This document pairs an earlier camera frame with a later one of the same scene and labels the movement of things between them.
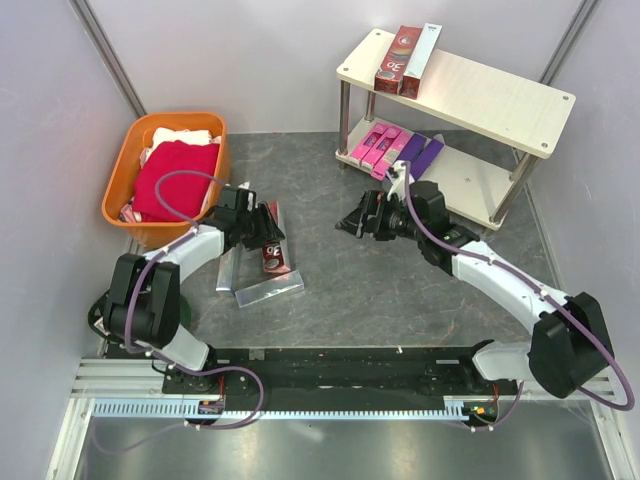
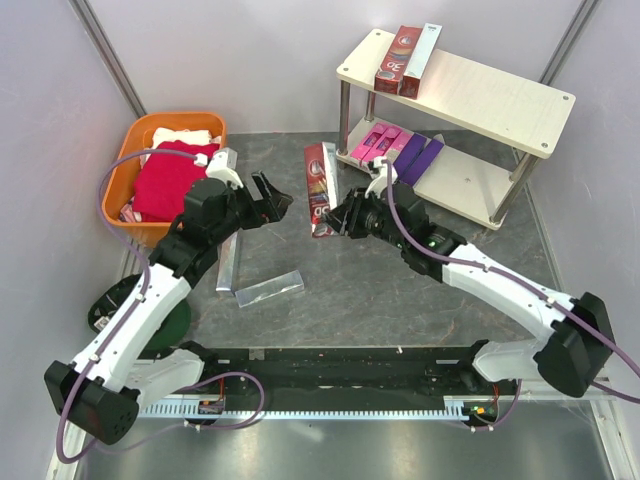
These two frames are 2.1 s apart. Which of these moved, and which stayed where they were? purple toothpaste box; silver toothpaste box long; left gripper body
Moved: left gripper body
Stayed: silver toothpaste box long; purple toothpaste box
